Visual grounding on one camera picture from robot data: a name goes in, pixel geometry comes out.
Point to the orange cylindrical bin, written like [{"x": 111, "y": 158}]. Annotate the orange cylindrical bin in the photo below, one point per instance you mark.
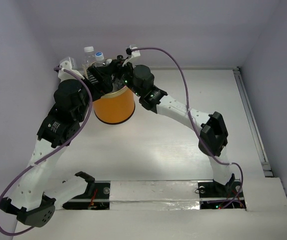
[{"x": 115, "y": 107}]

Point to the aluminium table edge rail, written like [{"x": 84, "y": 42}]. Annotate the aluminium table edge rail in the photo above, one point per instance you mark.
[{"x": 266, "y": 167}]

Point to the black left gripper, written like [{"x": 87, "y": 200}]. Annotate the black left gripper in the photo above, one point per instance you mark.
[{"x": 98, "y": 77}]

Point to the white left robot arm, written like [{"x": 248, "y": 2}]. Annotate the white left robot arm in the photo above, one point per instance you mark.
[{"x": 26, "y": 196}]

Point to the blue label plastic bottle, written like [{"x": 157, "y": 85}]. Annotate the blue label plastic bottle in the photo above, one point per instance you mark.
[{"x": 100, "y": 60}]

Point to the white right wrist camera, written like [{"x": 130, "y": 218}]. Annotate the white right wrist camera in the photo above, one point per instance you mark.
[{"x": 133, "y": 54}]

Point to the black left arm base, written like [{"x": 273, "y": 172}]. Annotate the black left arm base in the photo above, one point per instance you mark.
[{"x": 96, "y": 195}]

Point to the large clear ribbed bottle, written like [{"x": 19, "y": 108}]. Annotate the large clear ribbed bottle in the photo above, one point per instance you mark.
[{"x": 89, "y": 57}]

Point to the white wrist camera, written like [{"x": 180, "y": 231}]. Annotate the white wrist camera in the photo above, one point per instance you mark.
[
  {"x": 67, "y": 63},
  {"x": 133, "y": 54}
]

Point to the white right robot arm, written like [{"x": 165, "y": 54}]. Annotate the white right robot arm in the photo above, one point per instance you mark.
[{"x": 210, "y": 128}]

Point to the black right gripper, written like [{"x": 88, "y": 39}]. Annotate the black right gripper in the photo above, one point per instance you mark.
[{"x": 117, "y": 69}]

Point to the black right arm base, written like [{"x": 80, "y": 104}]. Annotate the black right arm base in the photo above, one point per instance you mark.
[{"x": 214, "y": 196}]

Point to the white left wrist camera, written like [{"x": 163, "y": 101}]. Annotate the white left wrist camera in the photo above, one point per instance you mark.
[{"x": 67, "y": 63}]

